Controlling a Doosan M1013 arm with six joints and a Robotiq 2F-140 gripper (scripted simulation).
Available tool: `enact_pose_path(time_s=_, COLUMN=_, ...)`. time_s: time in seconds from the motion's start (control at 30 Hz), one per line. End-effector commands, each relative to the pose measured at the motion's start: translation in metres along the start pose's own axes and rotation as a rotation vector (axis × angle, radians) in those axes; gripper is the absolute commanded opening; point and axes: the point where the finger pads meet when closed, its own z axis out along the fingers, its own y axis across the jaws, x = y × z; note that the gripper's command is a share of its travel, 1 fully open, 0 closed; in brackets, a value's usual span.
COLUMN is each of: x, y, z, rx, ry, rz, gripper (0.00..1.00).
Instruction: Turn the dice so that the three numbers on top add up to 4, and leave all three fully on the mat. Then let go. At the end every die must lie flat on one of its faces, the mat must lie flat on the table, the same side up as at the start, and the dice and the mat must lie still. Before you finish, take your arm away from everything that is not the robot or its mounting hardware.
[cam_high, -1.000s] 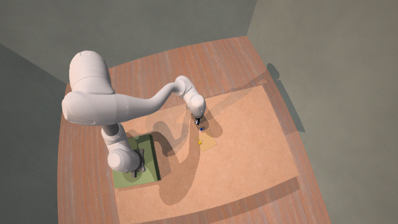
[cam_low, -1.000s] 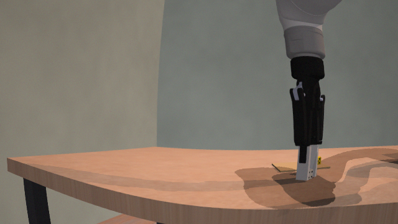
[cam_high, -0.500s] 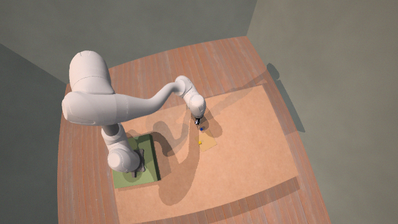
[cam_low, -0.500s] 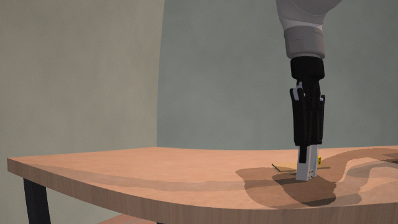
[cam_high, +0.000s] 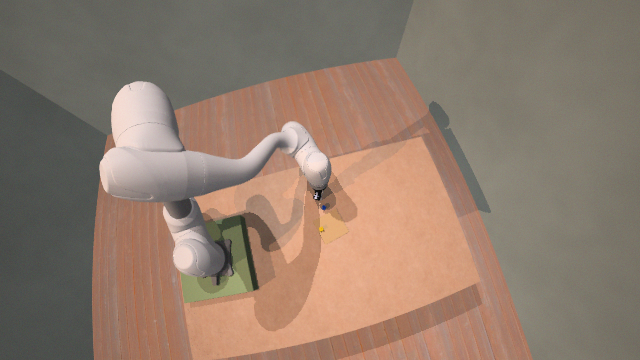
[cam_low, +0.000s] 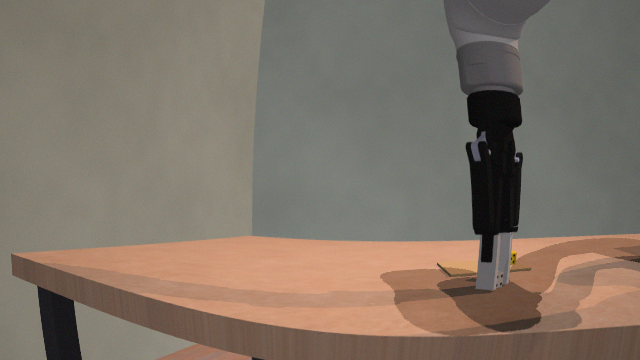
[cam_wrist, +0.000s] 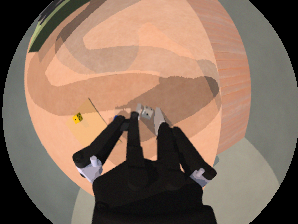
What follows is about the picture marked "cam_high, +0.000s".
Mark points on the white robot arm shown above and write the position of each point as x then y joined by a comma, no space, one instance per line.
150,164

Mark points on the tan square mat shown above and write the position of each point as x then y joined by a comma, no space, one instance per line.
333,226

